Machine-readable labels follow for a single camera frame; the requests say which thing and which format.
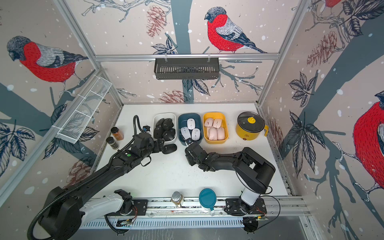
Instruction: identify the white mouse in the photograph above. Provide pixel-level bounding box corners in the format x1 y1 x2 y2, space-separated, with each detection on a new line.
187 118 196 130
180 127 192 141
191 128 201 141

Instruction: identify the teal storage box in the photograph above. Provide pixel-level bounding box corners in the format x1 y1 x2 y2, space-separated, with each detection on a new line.
178 113 204 146

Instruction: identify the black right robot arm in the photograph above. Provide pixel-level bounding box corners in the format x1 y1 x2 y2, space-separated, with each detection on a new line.
185 143 276 206

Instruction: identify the white mouse top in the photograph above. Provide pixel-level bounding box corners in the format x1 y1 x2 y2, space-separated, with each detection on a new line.
187 118 196 130

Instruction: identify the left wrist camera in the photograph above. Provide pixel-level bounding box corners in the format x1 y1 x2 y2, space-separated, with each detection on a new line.
142 126 151 133

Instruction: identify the black hanging wire basket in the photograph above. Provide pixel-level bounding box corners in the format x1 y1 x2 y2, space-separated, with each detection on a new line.
154 58 220 80

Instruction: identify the pink mouse bottom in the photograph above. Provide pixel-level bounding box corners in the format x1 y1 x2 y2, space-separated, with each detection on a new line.
208 128 218 141

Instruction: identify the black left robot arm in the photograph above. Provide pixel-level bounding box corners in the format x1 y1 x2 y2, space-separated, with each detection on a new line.
27 133 165 240

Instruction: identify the aluminium mounting rail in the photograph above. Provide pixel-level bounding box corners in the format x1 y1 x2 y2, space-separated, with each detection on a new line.
80 196 311 230

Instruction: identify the dark spice jar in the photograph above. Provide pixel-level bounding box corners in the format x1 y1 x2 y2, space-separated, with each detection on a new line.
106 137 119 150

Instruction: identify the brown spice jar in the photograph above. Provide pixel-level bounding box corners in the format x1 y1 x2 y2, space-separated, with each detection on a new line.
111 127 124 141

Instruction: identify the black mouse top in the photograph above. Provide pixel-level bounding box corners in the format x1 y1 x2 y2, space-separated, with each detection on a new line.
162 144 177 155

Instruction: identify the glass pot lid yellow knob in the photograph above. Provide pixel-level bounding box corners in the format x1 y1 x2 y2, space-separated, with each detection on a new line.
238 112 266 133

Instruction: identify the black corrugated cable conduit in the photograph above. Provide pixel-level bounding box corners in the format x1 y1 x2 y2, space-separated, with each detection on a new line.
26 115 145 240

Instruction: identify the yellow storage box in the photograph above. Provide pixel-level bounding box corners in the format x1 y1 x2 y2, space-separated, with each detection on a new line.
203 112 229 144

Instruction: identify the white wire mesh shelf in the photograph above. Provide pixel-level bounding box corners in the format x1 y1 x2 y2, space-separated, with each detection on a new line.
56 77 112 144

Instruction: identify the small glass bottle metal cap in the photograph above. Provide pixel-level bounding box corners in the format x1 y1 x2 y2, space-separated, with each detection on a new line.
171 191 184 208

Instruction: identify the yellow electric cooking pot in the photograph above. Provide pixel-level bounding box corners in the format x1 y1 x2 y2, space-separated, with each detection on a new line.
236 121 269 141

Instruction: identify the teal round lid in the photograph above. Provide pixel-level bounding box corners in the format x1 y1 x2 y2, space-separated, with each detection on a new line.
199 188 217 216

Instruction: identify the white storage box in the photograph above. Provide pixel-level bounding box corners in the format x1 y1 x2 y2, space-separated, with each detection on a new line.
152 113 178 145

